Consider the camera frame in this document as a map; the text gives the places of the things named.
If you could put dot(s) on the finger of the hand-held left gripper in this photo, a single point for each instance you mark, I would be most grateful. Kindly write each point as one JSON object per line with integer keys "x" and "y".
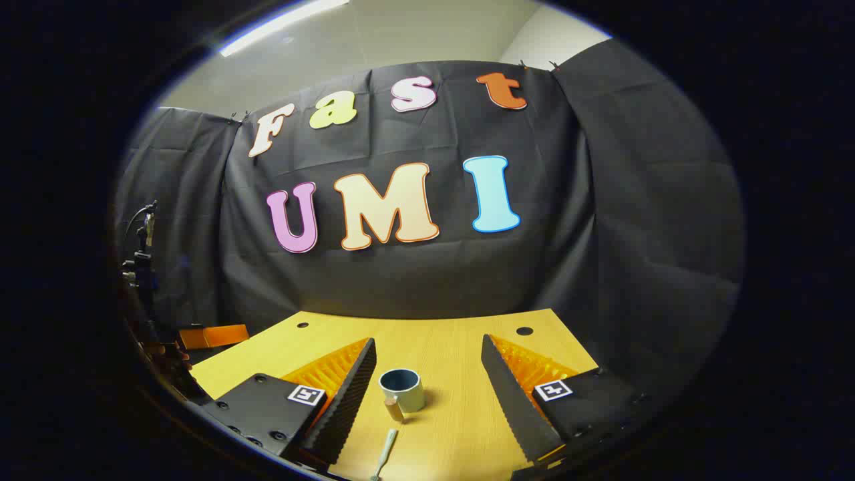
{"x": 214, "y": 335}

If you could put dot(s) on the white toothbrush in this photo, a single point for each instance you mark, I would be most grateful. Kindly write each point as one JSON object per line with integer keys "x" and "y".
{"x": 385, "y": 451}

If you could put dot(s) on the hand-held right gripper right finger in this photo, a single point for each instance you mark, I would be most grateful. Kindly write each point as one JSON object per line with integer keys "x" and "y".
{"x": 511, "y": 394}

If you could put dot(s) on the wooden desktop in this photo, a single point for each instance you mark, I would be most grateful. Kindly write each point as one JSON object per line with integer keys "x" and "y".
{"x": 447, "y": 344}

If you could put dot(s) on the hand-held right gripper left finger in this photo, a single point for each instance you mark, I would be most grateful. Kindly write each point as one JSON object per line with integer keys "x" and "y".
{"x": 351, "y": 394}

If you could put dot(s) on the black backdrop cloth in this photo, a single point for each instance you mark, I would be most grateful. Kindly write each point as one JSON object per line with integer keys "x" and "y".
{"x": 414, "y": 280}

